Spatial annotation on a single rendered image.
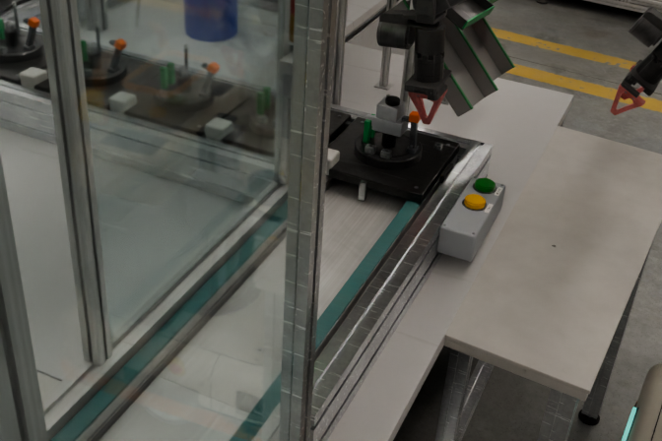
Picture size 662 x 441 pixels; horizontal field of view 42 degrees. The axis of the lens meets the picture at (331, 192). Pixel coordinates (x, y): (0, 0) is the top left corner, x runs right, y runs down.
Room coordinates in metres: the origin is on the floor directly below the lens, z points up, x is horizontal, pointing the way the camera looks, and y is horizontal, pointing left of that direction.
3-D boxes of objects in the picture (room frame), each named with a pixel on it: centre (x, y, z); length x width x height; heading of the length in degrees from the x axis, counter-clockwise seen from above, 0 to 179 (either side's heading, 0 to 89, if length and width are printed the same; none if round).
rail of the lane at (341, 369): (1.27, -0.15, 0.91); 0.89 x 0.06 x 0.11; 157
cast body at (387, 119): (1.58, -0.10, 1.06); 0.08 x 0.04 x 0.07; 67
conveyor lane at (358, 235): (1.31, 0.03, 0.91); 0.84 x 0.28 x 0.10; 157
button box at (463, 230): (1.42, -0.28, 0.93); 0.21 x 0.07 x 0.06; 157
